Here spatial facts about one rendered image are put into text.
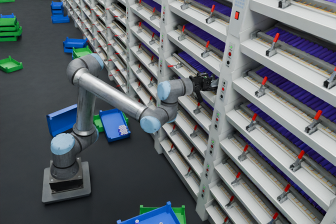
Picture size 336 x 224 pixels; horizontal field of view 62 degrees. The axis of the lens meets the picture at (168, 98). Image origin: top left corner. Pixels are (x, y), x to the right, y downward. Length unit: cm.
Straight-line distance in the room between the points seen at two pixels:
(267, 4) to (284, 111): 42
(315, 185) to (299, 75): 42
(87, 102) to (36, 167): 85
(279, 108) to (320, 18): 38
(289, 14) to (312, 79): 24
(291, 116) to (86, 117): 127
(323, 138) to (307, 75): 23
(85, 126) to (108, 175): 50
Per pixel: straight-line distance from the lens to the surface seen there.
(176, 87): 139
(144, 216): 163
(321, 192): 121
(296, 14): 109
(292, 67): 113
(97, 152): 251
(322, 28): 103
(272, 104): 124
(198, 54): 160
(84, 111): 190
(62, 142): 198
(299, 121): 117
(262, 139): 134
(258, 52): 122
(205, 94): 159
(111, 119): 271
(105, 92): 148
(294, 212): 136
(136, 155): 245
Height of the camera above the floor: 169
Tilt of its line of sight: 32 degrees down
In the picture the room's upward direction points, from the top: 4 degrees clockwise
